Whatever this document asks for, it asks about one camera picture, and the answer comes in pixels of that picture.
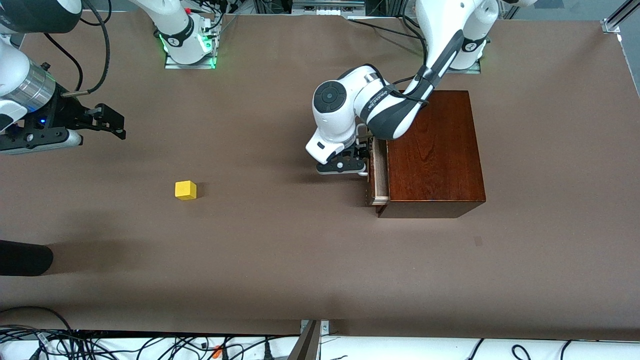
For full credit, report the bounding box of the wooden drawer with white handle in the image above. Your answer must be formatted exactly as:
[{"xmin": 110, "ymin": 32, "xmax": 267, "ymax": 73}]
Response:
[{"xmin": 357, "ymin": 135, "xmax": 391, "ymax": 207}]

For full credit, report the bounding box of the yellow wooden block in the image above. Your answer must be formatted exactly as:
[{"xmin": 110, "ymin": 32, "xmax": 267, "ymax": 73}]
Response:
[{"xmin": 174, "ymin": 180, "xmax": 198, "ymax": 202}]

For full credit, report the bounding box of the dark brown wooden cabinet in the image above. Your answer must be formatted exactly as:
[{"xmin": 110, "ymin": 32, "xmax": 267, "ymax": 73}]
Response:
[{"xmin": 376, "ymin": 90, "xmax": 487, "ymax": 219}]

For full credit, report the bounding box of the brown table cover sheet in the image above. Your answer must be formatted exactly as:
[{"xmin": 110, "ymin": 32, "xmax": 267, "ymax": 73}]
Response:
[{"xmin": 0, "ymin": 10, "xmax": 640, "ymax": 337}]

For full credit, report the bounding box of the black cylindrical object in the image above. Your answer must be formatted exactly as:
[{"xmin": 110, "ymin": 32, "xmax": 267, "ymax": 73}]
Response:
[{"xmin": 0, "ymin": 240, "xmax": 54, "ymax": 277}]

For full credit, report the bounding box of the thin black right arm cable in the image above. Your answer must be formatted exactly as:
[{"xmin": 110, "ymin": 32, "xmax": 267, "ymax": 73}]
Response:
[{"xmin": 42, "ymin": 32, "xmax": 84, "ymax": 93}]

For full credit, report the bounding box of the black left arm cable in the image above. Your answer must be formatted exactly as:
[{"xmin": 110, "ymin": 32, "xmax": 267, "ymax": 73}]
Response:
[{"xmin": 370, "ymin": 14, "xmax": 433, "ymax": 106}]

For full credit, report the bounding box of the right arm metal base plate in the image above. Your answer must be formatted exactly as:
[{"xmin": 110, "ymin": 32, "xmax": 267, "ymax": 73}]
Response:
[{"xmin": 164, "ymin": 20, "xmax": 217, "ymax": 70}]

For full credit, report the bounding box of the black cable lying on table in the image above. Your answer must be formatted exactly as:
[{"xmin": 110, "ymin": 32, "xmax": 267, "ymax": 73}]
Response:
[{"xmin": 347, "ymin": 14, "xmax": 425, "ymax": 42}]

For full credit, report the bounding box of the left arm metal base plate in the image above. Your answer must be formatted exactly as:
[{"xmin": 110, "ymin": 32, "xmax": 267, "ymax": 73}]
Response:
[{"xmin": 447, "ymin": 59, "xmax": 482, "ymax": 75}]

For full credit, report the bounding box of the grey metal bracket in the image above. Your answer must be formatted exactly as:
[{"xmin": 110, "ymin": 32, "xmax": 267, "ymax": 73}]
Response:
[{"xmin": 287, "ymin": 319, "xmax": 331, "ymax": 360}]

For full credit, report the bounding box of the tangle of black cables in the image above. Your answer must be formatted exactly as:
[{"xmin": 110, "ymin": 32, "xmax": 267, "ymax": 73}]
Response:
[{"xmin": 0, "ymin": 306, "xmax": 301, "ymax": 360}]

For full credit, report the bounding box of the aluminium frame profile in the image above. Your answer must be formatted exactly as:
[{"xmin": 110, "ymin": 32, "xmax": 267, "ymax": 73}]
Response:
[{"xmin": 601, "ymin": 0, "xmax": 632, "ymax": 35}]

